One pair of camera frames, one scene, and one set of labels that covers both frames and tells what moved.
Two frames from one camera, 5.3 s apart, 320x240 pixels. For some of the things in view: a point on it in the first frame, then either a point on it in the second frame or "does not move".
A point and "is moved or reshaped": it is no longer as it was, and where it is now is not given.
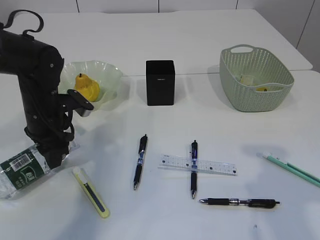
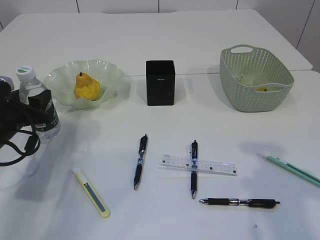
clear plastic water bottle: (25, 169) is moved or reshaped
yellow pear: (89, 89) does not move
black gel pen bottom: (249, 203) does not move
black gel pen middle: (194, 168) does not move
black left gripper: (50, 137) -> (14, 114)
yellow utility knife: (81, 177) does not move
